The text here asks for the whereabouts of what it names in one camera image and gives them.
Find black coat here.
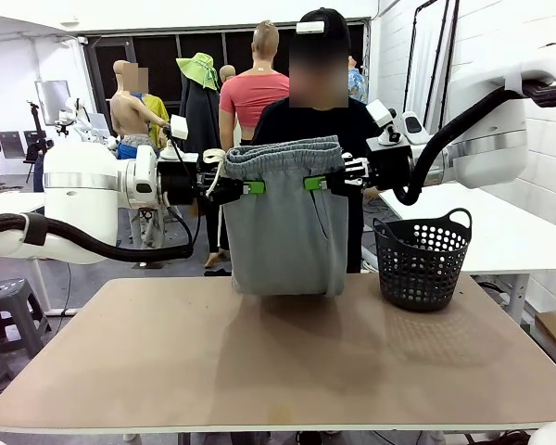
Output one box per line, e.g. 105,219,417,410
180,78,223,155

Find dark grey perforated basket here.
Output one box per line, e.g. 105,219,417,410
373,208,473,312

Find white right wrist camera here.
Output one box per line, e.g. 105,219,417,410
365,98,398,143

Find white table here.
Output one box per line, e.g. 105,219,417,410
377,183,556,325

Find black wall pipe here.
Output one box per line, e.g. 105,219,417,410
411,0,461,134

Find black tripod stand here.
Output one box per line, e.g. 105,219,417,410
23,100,55,183

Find black left cable hose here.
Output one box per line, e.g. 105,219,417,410
0,211,195,266

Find black cap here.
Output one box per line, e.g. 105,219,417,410
298,6,351,52

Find green sun hat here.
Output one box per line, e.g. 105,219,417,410
175,52,221,92

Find grey sweat shorts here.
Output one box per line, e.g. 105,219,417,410
202,134,349,298

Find tan bare-chested mannequin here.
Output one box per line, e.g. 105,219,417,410
109,59,171,270

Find red crop top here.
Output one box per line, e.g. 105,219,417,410
219,69,291,130

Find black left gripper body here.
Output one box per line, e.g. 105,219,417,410
158,159,204,206

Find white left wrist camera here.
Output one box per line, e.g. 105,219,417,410
159,114,189,161

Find grey framed board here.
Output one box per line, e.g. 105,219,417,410
33,80,71,127

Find person in black shirt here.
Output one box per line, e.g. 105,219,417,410
251,6,382,275

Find blue floral shirt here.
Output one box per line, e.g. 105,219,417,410
347,55,369,104

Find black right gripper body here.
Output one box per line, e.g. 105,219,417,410
365,146,412,191

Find tall bald mannequin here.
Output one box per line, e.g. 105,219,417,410
218,20,291,146

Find person in yellow shirt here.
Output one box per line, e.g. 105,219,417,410
122,64,171,149

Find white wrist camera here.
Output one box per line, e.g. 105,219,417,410
365,98,398,143
159,114,189,161

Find black right cable hose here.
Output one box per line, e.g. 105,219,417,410
393,83,556,208

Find black cable hose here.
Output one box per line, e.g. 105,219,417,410
393,83,556,208
0,211,195,266

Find patterned mannequin trousers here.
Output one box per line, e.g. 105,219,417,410
128,203,168,261

